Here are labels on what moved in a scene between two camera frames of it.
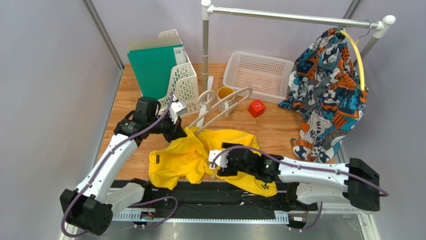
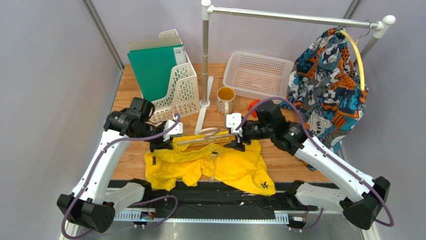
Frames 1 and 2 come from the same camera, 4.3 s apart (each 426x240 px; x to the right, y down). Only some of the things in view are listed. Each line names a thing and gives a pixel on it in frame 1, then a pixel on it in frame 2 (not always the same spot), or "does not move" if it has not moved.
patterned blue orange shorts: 326,87 does not move
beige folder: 155,43 does not move
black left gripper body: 168,128 -> 155,143
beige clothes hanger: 243,100 -> 209,133
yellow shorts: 186,161 does not move
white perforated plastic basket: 267,77 does not move
